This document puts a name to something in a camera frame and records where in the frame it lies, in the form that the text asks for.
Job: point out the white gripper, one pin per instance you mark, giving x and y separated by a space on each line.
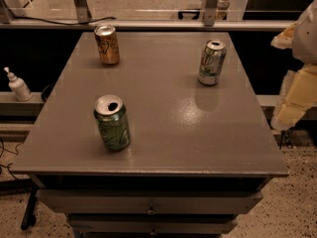
306 39

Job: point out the green soda can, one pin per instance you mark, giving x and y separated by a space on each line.
111 118

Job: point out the white green 7up can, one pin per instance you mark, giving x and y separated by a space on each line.
211 63

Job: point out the gold brown soda can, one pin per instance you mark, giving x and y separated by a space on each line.
107 44

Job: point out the grey upper drawer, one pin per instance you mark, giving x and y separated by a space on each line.
149 202

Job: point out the grey drawer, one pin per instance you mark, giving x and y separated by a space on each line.
150 224
149 202

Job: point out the grey lower drawer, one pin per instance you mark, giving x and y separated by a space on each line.
150 224

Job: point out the white pump bottle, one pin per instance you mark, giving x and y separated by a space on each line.
18 86

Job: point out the black stand leg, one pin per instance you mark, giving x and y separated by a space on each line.
29 218

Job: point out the metal upright post right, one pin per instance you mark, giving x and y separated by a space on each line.
209 7

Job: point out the metal upright post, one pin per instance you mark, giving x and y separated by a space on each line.
209 7
82 11

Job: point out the metal upright post left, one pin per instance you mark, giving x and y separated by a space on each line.
82 11

